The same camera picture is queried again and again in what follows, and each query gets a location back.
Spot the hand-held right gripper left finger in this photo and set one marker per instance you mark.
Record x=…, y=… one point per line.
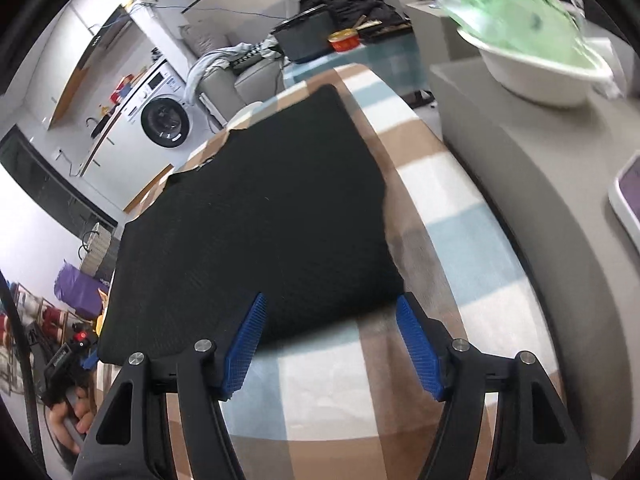
x=245, y=345

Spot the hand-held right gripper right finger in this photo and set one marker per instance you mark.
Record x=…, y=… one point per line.
x=417, y=345

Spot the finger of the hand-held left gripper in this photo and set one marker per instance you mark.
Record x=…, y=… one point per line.
x=91, y=359

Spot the black knit sweater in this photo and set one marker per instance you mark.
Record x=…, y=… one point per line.
x=260, y=220

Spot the person's left hand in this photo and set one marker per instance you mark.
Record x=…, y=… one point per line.
x=60, y=417

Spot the wooden shoe rack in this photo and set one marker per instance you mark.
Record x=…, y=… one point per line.
x=35, y=320

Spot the purple bag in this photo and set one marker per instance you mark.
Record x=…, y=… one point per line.
x=77, y=287

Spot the checkered tablecloth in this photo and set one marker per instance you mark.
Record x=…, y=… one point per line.
x=450, y=270

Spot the woven laundry basket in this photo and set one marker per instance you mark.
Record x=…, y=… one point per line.
x=97, y=252

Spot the grey low cabinet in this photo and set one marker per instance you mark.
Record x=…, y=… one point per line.
x=435, y=30
x=540, y=190

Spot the white kitchen counter cabinet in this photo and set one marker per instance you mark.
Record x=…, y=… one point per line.
x=107, y=135

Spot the white round stool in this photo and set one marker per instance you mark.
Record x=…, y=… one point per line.
x=245, y=112

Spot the white washing machine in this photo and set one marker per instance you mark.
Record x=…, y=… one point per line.
x=165, y=120

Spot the white purple device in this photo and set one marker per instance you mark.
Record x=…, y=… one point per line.
x=630, y=200

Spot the grey sofa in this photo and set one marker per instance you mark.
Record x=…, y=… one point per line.
x=250, y=80

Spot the light grey blanket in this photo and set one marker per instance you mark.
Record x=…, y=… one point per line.
x=210, y=67

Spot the teal covered side table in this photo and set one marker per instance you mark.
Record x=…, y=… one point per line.
x=380, y=60

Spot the white basin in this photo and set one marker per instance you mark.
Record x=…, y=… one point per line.
x=530, y=80

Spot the red round tin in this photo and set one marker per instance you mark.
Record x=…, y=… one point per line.
x=344, y=41

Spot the dark rice cooker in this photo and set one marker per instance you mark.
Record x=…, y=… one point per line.
x=305, y=37

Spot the black food tray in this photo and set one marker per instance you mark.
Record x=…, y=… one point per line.
x=382, y=30

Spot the range hood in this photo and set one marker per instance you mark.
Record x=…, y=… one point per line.
x=105, y=35

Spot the green plastic bag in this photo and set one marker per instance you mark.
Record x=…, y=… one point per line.
x=510, y=15

